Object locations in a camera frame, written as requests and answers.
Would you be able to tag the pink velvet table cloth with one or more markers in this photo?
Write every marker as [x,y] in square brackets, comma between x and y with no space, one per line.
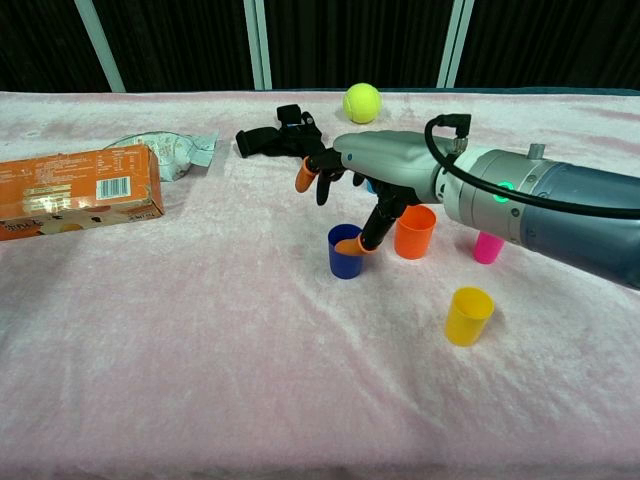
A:
[225,350]

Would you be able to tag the white snack bag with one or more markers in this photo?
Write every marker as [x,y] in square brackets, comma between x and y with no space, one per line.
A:
[172,150]

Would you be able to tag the yellow tennis ball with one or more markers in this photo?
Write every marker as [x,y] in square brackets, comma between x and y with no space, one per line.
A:
[362,102]

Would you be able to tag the double white frame post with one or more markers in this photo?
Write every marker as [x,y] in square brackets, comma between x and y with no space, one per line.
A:
[257,45]

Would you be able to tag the dark blue plastic cup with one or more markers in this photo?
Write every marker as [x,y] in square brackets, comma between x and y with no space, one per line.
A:
[345,265]

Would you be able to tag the slanted white frame post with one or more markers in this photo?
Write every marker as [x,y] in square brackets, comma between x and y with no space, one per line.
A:
[102,50]

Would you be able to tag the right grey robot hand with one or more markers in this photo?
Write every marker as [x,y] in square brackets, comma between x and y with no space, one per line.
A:
[390,155]

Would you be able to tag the light blue plastic cup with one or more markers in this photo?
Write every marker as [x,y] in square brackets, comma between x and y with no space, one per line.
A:
[370,188]

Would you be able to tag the yellow plastic cup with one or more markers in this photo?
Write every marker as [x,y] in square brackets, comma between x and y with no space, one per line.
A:
[467,320]

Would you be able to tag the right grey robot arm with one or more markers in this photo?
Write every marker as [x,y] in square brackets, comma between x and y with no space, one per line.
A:
[560,210]

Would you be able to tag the pink plastic cup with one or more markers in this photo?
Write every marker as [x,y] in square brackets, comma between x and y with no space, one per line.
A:
[487,252]

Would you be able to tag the orange plastic cup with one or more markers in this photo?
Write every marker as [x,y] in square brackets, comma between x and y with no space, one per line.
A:
[415,235]

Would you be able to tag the orange snack box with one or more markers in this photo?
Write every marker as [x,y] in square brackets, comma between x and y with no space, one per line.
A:
[75,192]

